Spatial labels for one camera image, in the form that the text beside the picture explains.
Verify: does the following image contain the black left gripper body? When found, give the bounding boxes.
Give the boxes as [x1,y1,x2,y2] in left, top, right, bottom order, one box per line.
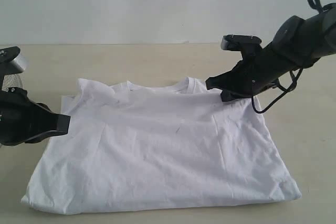
[1,87,50,145]

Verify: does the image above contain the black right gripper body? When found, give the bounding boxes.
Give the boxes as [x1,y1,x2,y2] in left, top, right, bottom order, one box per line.
[230,53,280,95]

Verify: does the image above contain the white t-shirt red print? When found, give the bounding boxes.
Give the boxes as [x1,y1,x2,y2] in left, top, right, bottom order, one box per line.
[21,77,301,215]

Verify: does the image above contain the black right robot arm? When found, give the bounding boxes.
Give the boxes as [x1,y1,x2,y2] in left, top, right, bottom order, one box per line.
[205,4,335,101]

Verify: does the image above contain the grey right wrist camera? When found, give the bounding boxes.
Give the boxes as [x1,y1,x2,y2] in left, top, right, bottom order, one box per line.
[221,34,262,51]

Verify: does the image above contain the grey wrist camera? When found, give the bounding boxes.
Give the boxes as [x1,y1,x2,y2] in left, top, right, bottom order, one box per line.
[1,46,28,76]
[221,34,262,51]

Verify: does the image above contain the metal wire mesh basket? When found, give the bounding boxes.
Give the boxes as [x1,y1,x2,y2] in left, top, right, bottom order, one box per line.
[2,74,23,91]

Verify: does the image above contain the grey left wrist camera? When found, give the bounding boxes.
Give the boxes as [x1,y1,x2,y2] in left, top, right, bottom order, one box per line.
[1,46,28,76]

